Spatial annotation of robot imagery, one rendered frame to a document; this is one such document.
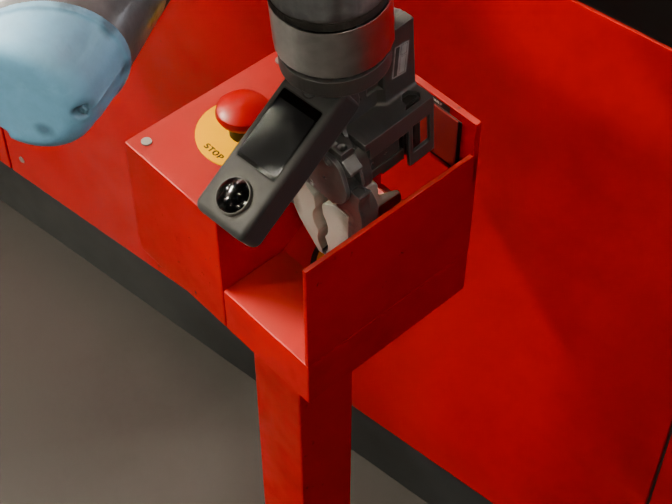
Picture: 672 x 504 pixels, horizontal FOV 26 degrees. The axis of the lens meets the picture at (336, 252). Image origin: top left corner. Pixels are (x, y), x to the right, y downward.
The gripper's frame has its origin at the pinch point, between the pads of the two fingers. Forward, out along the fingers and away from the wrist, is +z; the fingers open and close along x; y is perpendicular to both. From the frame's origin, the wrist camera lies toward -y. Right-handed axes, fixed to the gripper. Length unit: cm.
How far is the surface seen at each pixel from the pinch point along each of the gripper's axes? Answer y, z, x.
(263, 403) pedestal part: -3.6, 24.9, 7.0
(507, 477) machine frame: 20, 58, -1
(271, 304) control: -4.9, 2.4, 1.1
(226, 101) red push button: 0.5, -7.6, 10.8
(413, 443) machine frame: 18, 64, 11
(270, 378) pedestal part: -3.2, 19.9, 5.8
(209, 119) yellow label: -0.1, -4.8, 12.5
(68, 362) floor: -2, 73, 55
